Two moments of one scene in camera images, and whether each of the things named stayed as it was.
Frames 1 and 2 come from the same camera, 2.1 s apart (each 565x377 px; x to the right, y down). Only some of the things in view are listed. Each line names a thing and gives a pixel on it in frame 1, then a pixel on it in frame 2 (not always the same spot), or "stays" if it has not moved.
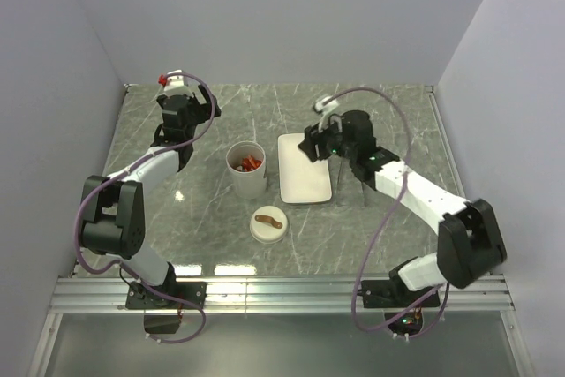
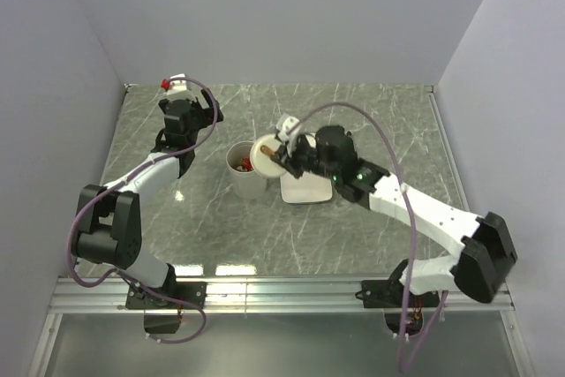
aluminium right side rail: (451, 156) stays
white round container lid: (268, 224) to (262, 162)
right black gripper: (312, 138) to (283, 156)
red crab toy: (250, 163) stays
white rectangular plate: (301, 180) stays
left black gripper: (205, 109) stays
